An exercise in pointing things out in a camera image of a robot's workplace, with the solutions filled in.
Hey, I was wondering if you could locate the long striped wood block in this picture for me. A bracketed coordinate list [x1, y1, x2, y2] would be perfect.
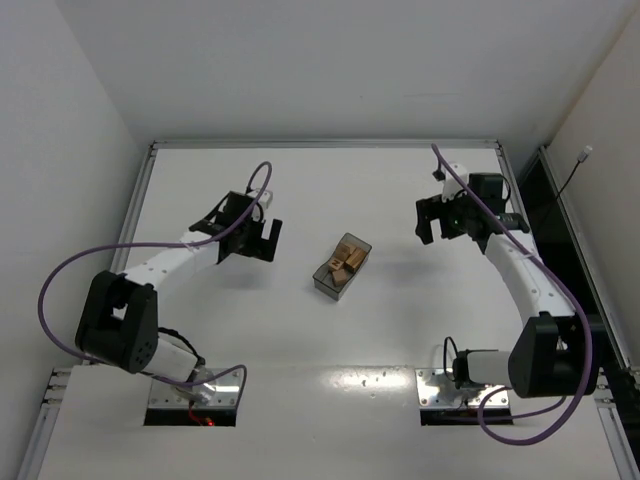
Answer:
[344, 248, 367, 273]

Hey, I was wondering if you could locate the long plain wood block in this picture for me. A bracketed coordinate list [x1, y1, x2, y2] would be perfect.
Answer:
[333, 242, 357, 261]

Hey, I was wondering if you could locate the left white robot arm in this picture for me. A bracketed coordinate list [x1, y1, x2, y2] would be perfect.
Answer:
[75, 190, 282, 391]

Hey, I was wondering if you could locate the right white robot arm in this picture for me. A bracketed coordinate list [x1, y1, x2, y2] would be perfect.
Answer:
[415, 171, 605, 398]

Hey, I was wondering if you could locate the small wood cube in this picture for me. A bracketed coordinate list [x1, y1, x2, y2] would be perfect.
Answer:
[328, 257, 344, 272]
[332, 269, 349, 287]

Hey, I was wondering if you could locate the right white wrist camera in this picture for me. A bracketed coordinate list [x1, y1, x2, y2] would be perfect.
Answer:
[432, 163, 469, 202]

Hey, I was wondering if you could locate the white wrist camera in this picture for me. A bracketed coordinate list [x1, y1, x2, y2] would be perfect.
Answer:
[432, 163, 469, 202]
[247, 189, 273, 222]

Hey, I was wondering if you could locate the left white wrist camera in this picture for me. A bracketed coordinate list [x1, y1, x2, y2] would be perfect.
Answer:
[247, 189, 273, 222]

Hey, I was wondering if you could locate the black wall cable with plug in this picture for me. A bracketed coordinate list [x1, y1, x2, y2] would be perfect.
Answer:
[542, 145, 594, 211]

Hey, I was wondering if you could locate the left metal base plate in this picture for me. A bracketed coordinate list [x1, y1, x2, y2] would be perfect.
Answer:
[148, 368, 245, 411]

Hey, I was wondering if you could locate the metal base plate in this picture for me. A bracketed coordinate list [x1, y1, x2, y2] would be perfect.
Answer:
[415, 368, 501, 412]
[148, 368, 245, 411]

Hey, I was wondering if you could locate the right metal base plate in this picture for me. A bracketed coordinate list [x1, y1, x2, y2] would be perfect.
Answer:
[415, 368, 501, 412]

